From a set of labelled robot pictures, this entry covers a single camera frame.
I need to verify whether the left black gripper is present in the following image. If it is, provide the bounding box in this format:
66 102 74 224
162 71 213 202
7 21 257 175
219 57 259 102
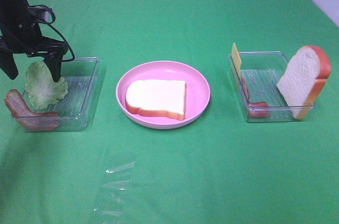
1 0 68 82

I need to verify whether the green lettuce leaf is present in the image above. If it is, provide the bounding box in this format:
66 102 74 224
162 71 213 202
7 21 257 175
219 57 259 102
25 61 68 110

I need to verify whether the bacon strip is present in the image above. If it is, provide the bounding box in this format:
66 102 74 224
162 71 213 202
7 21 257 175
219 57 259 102
4 89 59 131
241 76 270 118

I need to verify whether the bread slice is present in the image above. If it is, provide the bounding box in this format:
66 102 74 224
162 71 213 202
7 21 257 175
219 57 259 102
125 79 186 121
276 45 332 120

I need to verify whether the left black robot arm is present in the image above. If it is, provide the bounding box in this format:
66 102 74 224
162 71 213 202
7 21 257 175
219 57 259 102
1 0 75 82

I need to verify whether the left clear plastic tray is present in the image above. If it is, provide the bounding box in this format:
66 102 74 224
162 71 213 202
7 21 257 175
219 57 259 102
12 57 104 132

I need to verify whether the clear plastic tray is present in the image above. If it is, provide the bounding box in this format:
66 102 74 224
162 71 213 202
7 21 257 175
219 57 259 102
228 51 316 123
12 57 104 132

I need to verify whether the clear plastic film sheet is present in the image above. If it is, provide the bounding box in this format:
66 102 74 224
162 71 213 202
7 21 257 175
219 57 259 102
88 152 136 223

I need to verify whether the pink round plate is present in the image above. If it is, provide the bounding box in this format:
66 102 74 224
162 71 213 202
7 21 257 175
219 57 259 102
116 61 211 129

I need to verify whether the yellow cheese slice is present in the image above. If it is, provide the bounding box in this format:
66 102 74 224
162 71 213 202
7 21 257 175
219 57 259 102
231 42 242 76

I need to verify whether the green table cloth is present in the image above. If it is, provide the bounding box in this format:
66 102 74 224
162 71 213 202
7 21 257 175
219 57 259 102
1 0 338 223

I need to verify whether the right clear plastic tray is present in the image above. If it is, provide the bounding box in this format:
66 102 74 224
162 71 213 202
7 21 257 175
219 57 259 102
228 51 316 123

